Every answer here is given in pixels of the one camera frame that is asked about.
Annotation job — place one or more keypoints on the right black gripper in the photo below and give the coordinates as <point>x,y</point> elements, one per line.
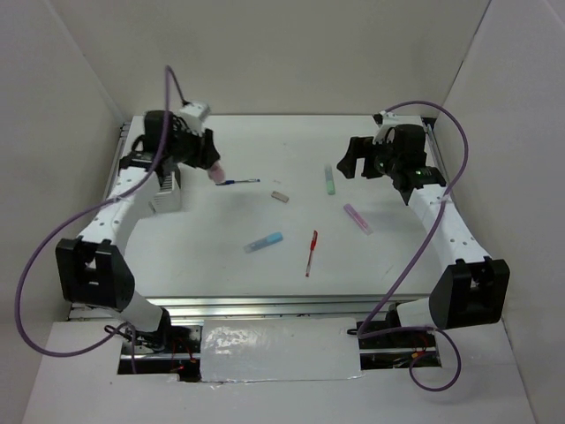
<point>361,147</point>

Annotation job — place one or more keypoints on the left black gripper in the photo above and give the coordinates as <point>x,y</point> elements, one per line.
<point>204,156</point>

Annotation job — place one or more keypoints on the blue ballpoint pen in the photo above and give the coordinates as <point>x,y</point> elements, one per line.
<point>231,182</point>

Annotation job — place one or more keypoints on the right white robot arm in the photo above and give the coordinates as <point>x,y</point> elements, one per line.
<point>472,287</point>

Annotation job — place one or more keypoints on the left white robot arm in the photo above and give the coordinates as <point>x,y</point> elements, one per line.
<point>92,267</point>

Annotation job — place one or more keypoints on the green highlighter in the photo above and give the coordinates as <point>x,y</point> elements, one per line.
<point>329,179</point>

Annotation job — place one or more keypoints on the purple highlighter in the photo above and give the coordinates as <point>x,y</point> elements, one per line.
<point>360,222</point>

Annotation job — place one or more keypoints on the white slatted organizer container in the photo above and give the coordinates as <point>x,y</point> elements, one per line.
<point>169,198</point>

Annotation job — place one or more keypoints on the grey eraser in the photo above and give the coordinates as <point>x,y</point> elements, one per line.
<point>280,196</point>

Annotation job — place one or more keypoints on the red ballpoint pen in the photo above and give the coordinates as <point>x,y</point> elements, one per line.
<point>311,253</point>

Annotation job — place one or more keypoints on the blue highlighter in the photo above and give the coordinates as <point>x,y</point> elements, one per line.
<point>261,243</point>

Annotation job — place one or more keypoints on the shiny white cover sheet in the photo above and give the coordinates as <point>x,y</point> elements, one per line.
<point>279,350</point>

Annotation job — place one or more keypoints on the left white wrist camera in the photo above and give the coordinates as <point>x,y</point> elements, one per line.
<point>195,115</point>

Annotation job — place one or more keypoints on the aluminium rail frame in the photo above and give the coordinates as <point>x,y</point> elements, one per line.
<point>193,262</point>

